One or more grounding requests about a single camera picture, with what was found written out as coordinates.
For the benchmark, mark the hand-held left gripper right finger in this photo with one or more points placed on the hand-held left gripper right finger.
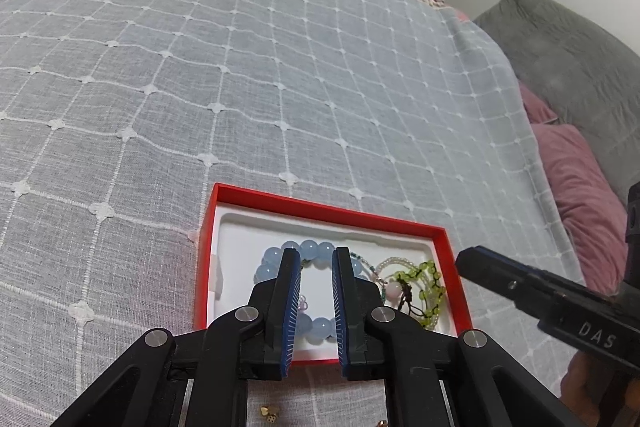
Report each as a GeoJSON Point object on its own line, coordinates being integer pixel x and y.
{"type": "Point", "coordinates": [342, 307]}

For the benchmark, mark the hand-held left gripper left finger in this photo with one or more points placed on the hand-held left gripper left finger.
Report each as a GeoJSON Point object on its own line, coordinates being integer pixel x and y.
{"type": "Point", "coordinates": [292, 307]}

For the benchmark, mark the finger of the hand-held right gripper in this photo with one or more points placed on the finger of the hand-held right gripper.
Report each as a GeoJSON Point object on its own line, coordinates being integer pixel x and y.
{"type": "Point", "coordinates": [500, 274]}

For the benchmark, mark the red jewelry box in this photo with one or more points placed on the red jewelry box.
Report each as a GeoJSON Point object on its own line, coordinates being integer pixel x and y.
{"type": "Point", "coordinates": [330, 217]}

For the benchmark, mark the large pink pillow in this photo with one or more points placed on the large pink pillow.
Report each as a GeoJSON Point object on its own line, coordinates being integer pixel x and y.
{"type": "Point", "coordinates": [580, 187]}

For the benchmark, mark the small pink pillow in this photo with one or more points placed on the small pink pillow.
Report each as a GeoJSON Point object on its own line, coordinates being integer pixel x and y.
{"type": "Point", "coordinates": [537, 104]}

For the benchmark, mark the grey pillow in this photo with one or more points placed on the grey pillow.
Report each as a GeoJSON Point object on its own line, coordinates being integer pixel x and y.
{"type": "Point", "coordinates": [565, 57]}

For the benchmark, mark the grey-blue checked blanket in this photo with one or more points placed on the grey-blue checked blanket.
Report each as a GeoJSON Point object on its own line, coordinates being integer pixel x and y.
{"type": "Point", "coordinates": [225, 82]}

